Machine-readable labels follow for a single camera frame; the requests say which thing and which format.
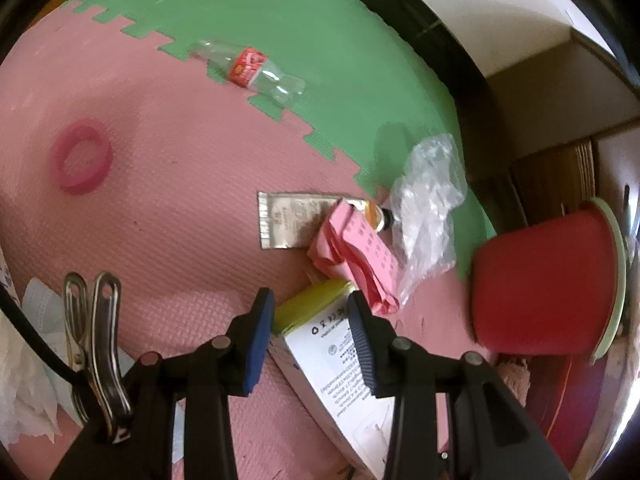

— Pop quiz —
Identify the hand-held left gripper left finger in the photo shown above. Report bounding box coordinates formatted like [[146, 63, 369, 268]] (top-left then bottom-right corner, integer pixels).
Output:
[[50, 287, 276, 480]]

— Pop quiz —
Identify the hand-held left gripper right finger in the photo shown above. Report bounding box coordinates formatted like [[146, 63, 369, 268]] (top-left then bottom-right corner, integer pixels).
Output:
[[347, 291, 571, 480]]

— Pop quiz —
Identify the yellow-green and white box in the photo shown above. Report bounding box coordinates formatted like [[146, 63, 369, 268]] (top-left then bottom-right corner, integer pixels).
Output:
[[270, 278, 396, 480]]

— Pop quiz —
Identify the red bin with green rim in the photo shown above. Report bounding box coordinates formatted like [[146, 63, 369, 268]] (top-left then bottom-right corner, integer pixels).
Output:
[[470, 197, 628, 365]]

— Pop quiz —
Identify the white plastic bag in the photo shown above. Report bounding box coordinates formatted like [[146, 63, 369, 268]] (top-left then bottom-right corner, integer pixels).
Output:
[[0, 305, 63, 446]]

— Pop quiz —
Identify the pink paper packet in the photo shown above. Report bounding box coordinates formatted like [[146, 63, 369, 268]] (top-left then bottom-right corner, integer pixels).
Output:
[[306, 199, 403, 317]]

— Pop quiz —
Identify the silver foil sachet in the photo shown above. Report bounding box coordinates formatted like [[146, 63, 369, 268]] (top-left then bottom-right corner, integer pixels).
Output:
[[256, 190, 346, 251]]

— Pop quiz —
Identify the pink fluffy cloth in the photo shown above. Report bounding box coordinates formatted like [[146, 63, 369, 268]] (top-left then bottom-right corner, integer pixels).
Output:
[[497, 357, 532, 408]]

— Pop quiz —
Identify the metal spring clip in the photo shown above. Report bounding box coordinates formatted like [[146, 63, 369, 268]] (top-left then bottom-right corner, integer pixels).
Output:
[[62, 271, 133, 443]]

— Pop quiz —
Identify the clear plastic bag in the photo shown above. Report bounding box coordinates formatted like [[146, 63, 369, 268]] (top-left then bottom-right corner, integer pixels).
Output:
[[389, 133, 468, 306]]

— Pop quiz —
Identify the red blanket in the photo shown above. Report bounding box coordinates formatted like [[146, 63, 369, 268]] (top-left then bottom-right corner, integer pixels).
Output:
[[525, 345, 621, 461]]

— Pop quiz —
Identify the blue face mask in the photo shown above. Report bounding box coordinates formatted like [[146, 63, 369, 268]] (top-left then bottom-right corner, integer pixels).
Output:
[[20, 276, 81, 391]]

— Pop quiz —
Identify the clear plastic bottle red label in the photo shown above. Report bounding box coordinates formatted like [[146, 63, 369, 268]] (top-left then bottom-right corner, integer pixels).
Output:
[[192, 39, 307, 102]]

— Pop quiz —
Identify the dark wooden nightstand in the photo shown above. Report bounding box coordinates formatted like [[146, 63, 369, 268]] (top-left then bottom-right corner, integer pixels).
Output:
[[487, 30, 640, 231]]

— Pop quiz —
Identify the green foam mat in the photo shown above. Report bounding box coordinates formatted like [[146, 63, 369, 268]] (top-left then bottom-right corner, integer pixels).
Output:
[[74, 0, 496, 241]]

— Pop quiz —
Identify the black cable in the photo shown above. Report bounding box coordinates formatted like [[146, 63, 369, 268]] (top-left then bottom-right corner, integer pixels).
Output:
[[0, 285, 86, 391]]

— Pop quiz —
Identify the pink tape ring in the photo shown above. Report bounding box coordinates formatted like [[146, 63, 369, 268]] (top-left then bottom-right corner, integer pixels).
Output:
[[49, 119, 113, 195]]

